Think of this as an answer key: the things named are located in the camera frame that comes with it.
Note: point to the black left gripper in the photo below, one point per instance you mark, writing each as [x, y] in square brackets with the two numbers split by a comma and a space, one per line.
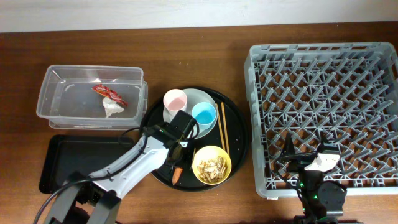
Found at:
[187, 163]

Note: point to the orange carrot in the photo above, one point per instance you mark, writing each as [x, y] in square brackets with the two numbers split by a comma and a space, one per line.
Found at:
[176, 175]

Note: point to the yellow bowl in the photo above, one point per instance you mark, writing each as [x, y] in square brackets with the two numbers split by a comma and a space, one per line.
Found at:
[210, 152]

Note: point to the pile of peanut shells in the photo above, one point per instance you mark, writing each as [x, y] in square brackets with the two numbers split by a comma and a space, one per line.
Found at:
[212, 171]

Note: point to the blue cup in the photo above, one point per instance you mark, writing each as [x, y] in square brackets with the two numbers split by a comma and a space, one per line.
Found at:
[205, 114]

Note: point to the pink cup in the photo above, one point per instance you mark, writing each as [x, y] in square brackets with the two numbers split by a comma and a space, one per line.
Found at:
[175, 100]

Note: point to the red snack wrapper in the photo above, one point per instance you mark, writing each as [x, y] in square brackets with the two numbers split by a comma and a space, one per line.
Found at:
[109, 93]

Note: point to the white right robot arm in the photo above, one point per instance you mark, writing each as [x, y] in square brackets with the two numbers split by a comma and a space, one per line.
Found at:
[322, 200]

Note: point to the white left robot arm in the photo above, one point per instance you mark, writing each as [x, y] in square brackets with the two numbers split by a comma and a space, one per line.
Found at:
[96, 198]

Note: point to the grey dishwasher rack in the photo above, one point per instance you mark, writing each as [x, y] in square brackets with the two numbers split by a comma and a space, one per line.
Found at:
[346, 92]

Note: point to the left wooden chopstick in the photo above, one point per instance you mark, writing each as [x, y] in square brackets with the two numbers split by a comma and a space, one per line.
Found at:
[220, 128]

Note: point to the wooden chopstick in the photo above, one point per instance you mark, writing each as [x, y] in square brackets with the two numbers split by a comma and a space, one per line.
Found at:
[225, 128]
[220, 128]

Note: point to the round black tray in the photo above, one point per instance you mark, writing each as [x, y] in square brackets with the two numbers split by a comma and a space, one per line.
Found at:
[238, 137]

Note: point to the grey plate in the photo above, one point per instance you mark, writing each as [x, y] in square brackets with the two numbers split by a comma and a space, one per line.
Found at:
[194, 96]

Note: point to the right wooden chopstick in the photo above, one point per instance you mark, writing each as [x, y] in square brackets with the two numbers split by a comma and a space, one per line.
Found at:
[225, 128]

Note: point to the crumpled white tissue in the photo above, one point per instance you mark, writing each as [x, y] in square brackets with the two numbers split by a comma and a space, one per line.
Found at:
[111, 107]

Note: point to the black rectangular tray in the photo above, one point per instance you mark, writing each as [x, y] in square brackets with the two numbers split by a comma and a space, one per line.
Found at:
[67, 154]

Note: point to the clear plastic bin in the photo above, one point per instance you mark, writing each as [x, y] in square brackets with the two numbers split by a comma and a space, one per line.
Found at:
[68, 101]

